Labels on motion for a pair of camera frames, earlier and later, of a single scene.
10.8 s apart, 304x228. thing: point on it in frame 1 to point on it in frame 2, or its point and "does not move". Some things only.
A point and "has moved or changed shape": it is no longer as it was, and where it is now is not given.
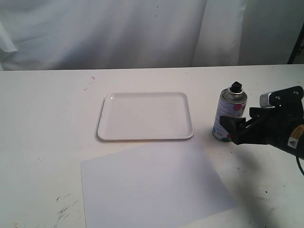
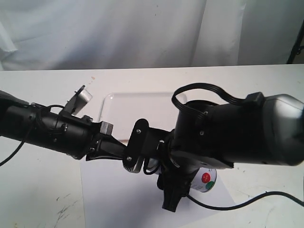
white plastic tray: x=145 y=116 does not move
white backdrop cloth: x=48 y=34 does not move
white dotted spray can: x=232 y=102 has moved or changed shape
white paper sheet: x=175 y=186 does not move
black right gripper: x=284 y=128 to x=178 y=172
